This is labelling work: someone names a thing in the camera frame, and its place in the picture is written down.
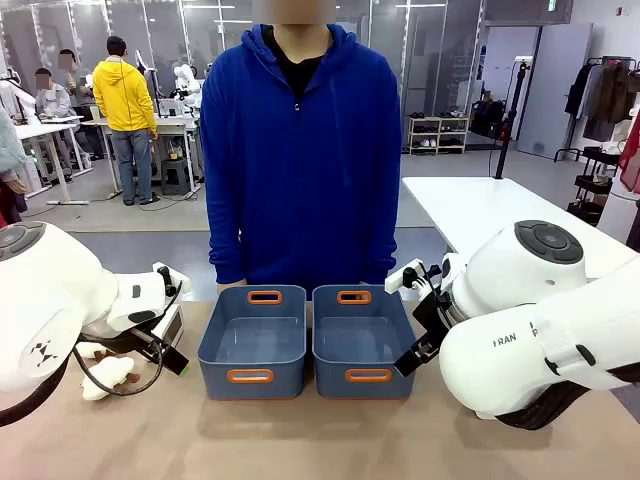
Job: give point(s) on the person's right hand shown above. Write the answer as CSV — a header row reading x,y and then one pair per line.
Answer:
x,y
232,283

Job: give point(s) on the person's left hand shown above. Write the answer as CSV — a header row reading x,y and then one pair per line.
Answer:
x,y
374,283

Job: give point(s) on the person's right forearm blue sleeve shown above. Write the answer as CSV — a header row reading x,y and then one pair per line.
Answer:
x,y
226,240

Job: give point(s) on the white fluffy plush toy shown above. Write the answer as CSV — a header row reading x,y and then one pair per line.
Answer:
x,y
90,349

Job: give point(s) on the person's left forearm blue sleeve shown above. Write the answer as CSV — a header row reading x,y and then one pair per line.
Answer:
x,y
381,240

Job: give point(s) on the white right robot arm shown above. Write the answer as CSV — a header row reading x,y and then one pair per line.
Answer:
x,y
500,300

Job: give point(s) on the red hanging garment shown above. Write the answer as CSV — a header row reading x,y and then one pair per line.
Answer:
x,y
631,155

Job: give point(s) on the person in blue hoodie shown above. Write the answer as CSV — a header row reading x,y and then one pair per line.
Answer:
x,y
300,175

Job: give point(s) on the white desk with grey frame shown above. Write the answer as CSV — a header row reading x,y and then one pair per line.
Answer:
x,y
170,124

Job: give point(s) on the black clothes rack with coats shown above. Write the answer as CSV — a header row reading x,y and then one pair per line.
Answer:
x,y
607,95

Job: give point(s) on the black bags pile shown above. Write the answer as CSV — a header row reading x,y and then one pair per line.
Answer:
x,y
487,117

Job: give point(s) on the large white table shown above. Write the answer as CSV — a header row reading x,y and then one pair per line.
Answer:
x,y
470,205

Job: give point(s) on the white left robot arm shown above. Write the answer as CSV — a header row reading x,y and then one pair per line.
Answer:
x,y
50,300

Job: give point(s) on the person in yellow hoodie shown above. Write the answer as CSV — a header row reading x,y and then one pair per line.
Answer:
x,y
122,95

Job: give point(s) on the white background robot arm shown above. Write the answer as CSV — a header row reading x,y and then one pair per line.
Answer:
x,y
186,80

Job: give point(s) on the white cloud plush smiling face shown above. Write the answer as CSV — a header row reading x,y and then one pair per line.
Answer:
x,y
107,375

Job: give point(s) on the grey plastic stool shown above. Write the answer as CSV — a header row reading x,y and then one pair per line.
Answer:
x,y
176,175

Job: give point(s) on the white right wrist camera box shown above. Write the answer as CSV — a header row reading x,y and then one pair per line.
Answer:
x,y
400,280

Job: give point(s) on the black rolling cart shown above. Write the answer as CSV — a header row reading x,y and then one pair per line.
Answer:
x,y
595,180

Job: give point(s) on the white desk with white legs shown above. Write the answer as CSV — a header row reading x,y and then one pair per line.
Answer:
x,y
45,129

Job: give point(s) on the seated person in grey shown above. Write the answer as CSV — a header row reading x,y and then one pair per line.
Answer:
x,y
52,100

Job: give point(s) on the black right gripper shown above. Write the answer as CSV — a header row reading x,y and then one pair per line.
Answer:
x,y
434,317

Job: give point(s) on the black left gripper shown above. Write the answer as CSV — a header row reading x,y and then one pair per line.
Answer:
x,y
149,339

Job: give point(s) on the person in light blue coat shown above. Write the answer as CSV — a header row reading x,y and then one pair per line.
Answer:
x,y
10,150

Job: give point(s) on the black tripod stand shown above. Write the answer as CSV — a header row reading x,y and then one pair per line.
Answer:
x,y
510,115

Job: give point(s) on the white shoe rack with shoes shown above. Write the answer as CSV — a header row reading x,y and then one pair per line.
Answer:
x,y
439,135

